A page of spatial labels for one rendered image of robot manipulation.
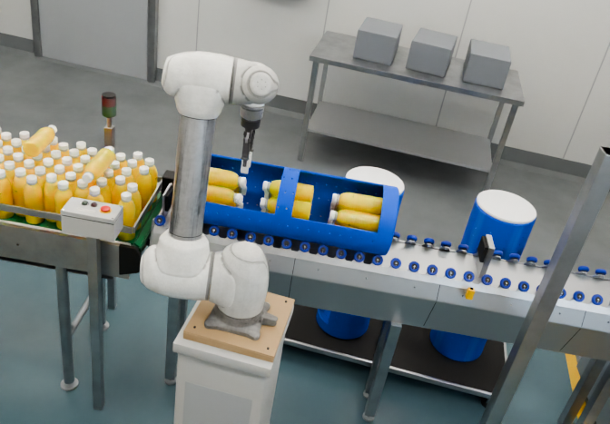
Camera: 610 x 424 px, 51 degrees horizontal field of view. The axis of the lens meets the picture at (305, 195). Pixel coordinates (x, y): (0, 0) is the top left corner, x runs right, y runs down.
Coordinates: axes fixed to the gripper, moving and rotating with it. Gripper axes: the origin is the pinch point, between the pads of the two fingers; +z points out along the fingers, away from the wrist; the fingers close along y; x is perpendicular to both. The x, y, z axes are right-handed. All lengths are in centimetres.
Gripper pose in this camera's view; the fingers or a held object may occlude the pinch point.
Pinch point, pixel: (246, 162)
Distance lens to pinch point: 254.6
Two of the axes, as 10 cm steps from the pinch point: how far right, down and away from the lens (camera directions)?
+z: -1.4, 8.4, 5.2
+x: -9.8, -1.8, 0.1
